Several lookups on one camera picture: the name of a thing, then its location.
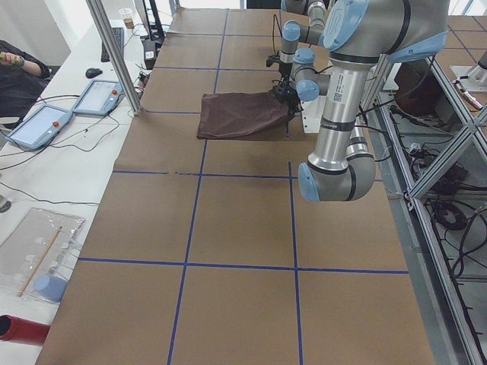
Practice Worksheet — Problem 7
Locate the near blue teach pendant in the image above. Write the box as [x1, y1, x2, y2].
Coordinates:
[5, 104, 73, 150]

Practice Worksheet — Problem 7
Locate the blue teach pendant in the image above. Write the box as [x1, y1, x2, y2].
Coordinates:
[72, 79, 123, 116]
[5, 104, 73, 150]

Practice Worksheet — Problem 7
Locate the wooden stick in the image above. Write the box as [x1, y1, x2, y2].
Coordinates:
[17, 226, 62, 297]

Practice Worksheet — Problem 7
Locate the blue plastic cup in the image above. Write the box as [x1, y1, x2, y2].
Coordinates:
[33, 275, 68, 303]

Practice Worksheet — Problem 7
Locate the aluminium frame post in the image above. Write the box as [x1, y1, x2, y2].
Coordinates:
[86, 0, 142, 116]

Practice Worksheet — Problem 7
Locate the brown t-shirt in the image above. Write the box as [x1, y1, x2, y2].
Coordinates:
[196, 90, 294, 140]

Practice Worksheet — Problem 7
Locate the red cylinder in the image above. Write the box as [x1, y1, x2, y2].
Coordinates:
[1, 315, 50, 346]

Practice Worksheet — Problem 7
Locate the drink cup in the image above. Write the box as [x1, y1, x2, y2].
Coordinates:
[119, 8, 135, 30]

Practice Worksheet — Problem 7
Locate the black keyboard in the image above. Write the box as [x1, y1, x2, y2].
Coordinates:
[100, 27, 126, 63]

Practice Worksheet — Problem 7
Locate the far blue teach pendant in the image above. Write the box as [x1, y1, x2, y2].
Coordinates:
[72, 79, 123, 116]

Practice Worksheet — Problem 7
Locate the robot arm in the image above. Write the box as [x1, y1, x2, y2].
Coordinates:
[279, 0, 329, 81]
[281, 1, 449, 202]

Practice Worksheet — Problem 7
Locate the seated person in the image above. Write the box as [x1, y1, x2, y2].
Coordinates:
[1, 40, 51, 118]

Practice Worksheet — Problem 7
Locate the black power box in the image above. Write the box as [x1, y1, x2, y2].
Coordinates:
[142, 40, 158, 70]

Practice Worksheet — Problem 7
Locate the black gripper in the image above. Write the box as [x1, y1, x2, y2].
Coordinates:
[277, 61, 292, 91]
[284, 87, 302, 114]

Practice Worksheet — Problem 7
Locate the clear plastic tray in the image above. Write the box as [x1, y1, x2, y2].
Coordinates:
[1, 208, 85, 303]

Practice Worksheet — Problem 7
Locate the black computer mouse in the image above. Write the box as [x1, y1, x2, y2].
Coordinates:
[85, 68, 103, 79]

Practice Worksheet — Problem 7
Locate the aluminium frame rack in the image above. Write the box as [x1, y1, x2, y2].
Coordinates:
[361, 52, 486, 364]

